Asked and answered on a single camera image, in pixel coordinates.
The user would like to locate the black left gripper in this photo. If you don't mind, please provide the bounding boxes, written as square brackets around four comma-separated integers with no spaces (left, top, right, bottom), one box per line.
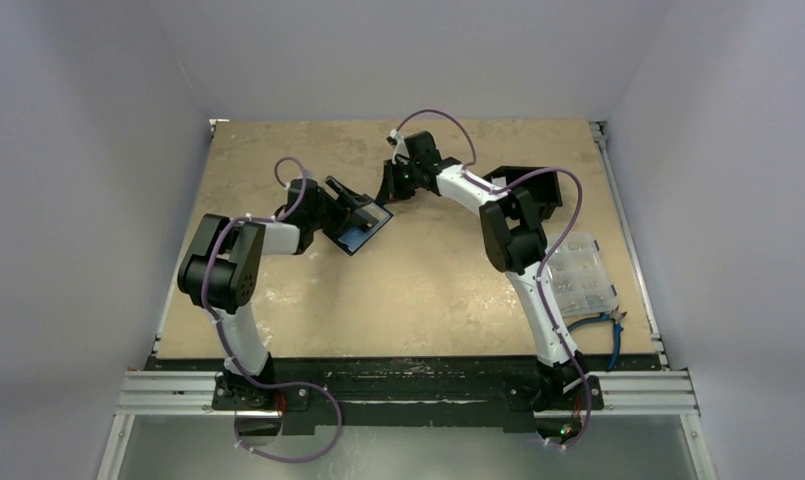
[308,178,369,239]

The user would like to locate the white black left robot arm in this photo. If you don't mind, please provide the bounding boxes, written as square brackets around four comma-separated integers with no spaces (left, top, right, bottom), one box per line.
[177,176,393,409]

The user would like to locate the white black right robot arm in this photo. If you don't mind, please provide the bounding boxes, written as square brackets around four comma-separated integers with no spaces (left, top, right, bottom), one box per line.
[378,129,592,407]

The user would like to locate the black plastic bin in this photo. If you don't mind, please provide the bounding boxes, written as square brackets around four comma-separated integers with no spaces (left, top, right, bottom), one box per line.
[484,166,563,221]

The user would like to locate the clear plastic screw box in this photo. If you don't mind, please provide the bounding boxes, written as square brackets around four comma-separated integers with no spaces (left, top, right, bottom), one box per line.
[546,231,619,317]

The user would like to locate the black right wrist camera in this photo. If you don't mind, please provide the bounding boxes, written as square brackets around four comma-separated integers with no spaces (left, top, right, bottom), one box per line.
[387,130,442,165]

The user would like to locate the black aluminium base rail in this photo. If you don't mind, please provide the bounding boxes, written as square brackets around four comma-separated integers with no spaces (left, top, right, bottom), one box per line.
[118,356,699,436]

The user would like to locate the blue handled pliers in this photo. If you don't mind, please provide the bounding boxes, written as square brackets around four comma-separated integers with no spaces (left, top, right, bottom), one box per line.
[564,311,629,373]

